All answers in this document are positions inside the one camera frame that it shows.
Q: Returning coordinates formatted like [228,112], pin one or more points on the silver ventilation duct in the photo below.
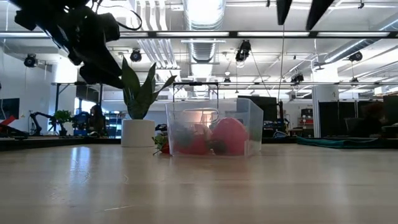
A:
[203,49]

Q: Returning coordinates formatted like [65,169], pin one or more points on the white plant pot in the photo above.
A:
[136,132]

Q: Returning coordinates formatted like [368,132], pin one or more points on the black partition panels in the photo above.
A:
[348,112]

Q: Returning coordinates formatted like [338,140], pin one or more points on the large red plastic fruit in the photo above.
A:
[230,137]

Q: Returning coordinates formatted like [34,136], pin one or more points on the black background robot arm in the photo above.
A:
[37,116]

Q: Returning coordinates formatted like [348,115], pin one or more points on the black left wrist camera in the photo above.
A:
[107,28]

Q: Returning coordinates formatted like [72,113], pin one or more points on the clear plastic container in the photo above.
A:
[248,109]

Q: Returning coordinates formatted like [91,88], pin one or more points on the dark green cloth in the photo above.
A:
[342,143]

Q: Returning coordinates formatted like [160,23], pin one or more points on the black wall monitor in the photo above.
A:
[9,109]

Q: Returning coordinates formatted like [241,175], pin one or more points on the black aluminium table frame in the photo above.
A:
[46,144]

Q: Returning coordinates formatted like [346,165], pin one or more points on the green snake plant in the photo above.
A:
[136,99]

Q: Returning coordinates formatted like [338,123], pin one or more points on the black ceiling spotlight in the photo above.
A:
[355,56]
[136,56]
[243,49]
[297,77]
[30,60]

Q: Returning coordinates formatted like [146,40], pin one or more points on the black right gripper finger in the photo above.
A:
[283,11]
[318,12]

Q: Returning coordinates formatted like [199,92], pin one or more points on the black background rig frame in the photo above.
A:
[196,83]
[57,102]

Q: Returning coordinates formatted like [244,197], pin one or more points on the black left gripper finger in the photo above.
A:
[91,76]
[110,71]

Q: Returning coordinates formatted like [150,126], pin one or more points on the small background potted plant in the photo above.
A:
[63,115]

